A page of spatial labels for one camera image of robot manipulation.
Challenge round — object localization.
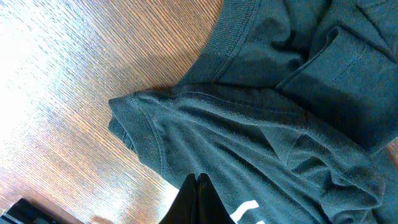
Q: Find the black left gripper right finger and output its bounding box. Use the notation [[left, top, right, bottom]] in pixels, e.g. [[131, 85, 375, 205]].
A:
[[197, 173, 234, 224]]

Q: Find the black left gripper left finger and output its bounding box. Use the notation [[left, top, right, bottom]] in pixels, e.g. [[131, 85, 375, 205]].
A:
[[159, 174, 198, 224]]

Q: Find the dark green t-shirt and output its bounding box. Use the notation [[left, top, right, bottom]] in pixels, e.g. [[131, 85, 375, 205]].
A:
[[108, 0, 397, 223]]

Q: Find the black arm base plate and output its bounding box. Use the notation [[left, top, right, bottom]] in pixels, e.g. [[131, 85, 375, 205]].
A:
[[0, 198, 85, 224]]

